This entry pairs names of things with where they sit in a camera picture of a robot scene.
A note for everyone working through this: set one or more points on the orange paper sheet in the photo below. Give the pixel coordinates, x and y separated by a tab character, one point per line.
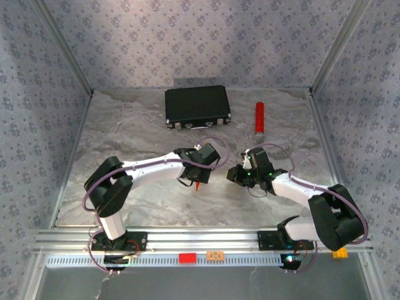
197	187

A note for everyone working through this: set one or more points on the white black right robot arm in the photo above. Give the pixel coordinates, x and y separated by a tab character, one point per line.
293	189

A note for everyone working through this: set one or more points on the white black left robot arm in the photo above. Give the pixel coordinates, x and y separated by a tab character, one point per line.
156	167

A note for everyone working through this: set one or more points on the red tube with silver cap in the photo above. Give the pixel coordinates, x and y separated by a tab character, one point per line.
259	115

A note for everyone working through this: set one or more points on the black hard case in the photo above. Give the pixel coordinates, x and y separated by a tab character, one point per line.
197	103

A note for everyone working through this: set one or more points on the orange number tag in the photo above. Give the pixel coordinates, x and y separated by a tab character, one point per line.
215	255

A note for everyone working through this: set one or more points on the red toy brick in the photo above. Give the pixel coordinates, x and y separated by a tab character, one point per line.
187	258

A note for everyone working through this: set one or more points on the black controller board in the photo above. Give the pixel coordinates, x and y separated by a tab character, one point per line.
290	261
116	260

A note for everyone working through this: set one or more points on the yellow toy brick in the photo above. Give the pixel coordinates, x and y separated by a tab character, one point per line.
342	254

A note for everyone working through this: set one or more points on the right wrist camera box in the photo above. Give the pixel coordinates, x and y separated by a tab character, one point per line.
247	160

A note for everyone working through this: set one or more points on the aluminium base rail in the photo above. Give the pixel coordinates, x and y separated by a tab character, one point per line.
203	237

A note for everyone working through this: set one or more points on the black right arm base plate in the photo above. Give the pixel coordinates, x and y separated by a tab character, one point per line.
265	240

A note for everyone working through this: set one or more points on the aluminium side rail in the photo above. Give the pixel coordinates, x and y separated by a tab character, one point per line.
322	125
73	156

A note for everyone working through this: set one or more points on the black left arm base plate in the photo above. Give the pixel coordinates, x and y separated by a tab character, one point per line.
140	241

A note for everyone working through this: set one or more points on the aluminium frame post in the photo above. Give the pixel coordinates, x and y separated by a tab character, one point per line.
338	47

